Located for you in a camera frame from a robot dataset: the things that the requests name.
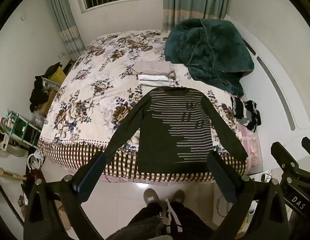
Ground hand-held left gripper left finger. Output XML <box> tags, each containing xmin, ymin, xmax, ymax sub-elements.
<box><xmin>23</xmin><ymin>152</ymin><xmax>107</xmax><ymax>240</ymax></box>

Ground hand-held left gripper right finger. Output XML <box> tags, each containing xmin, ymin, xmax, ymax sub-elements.
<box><xmin>206</xmin><ymin>151</ymin><xmax>291</xmax><ymax>240</ymax></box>

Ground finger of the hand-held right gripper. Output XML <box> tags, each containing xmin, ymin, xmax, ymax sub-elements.
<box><xmin>270</xmin><ymin>142</ymin><xmax>299</xmax><ymax>180</ymax></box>
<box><xmin>301</xmin><ymin>137</ymin><xmax>310</xmax><ymax>155</ymax></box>

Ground dark striped sweater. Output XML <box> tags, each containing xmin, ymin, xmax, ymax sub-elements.
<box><xmin>101</xmin><ymin>86</ymin><xmax>248</xmax><ymax>174</ymax></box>

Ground black clothes pile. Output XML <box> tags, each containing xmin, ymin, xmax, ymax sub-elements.
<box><xmin>29</xmin><ymin>75</ymin><xmax>51</xmax><ymax>113</ymax></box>

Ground pink floral bed sheet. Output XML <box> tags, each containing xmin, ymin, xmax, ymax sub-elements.
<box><xmin>235</xmin><ymin>122</ymin><xmax>261</xmax><ymax>173</ymax></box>

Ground black white striped garment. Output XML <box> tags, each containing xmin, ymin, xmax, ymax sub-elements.
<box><xmin>241</xmin><ymin>100</ymin><xmax>262</xmax><ymax>133</ymax></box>

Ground person's legs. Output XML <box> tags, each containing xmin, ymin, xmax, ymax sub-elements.
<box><xmin>105</xmin><ymin>199</ymin><xmax>220</xmax><ymax>240</ymax></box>

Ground grey shoe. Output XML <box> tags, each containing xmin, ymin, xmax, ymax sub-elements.
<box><xmin>143</xmin><ymin>188</ymin><xmax>161</xmax><ymax>206</ymax></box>

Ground black garment with white trim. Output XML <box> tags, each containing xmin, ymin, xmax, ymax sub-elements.
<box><xmin>231</xmin><ymin>96</ymin><xmax>246</xmax><ymax>119</ymax></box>

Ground white bed headboard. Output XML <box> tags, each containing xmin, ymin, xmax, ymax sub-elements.
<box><xmin>224</xmin><ymin>14</ymin><xmax>310</xmax><ymax>173</ymax></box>

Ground brown cardboard box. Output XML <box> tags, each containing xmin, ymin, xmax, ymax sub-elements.
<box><xmin>40</xmin><ymin>90</ymin><xmax>58</xmax><ymax>117</ymax></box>

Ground green shelf rack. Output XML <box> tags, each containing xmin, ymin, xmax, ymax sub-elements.
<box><xmin>1</xmin><ymin>110</ymin><xmax>42</xmax><ymax>148</ymax></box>

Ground floral bedspread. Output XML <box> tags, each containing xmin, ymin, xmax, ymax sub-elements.
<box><xmin>36</xmin><ymin>29</ymin><xmax>248</xmax><ymax>183</ymax></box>

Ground yellow cardboard box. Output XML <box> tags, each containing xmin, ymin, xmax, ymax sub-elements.
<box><xmin>49</xmin><ymin>66</ymin><xmax>67</xmax><ymax>85</ymax></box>

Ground folded white garment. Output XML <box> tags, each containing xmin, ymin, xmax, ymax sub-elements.
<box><xmin>137</xmin><ymin>74</ymin><xmax>179</xmax><ymax>88</ymax></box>

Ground folded beige garment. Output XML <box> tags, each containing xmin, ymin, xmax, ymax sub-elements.
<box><xmin>132</xmin><ymin>61</ymin><xmax>177</xmax><ymax>78</ymax></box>

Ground dark green plush blanket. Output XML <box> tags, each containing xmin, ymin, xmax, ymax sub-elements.
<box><xmin>164</xmin><ymin>18</ymin><xmax>255</xmax><ymax>98</ymax></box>

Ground grey green curtain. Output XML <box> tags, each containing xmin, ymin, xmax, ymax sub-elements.
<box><xmin>161</xmin><ymin>0</ymin><xmax>232</xmax><ymax>31</ymax></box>
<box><xmin>46</xmin><ymin>0</ymin><xmax>85</xmax><ymax>62</ymax></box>

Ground white cable bundle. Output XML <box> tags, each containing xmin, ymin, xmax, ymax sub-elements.
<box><xmin>27</xmin><ymin>150</ymin><xmax>45</xmax><ymax>171</ymax></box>

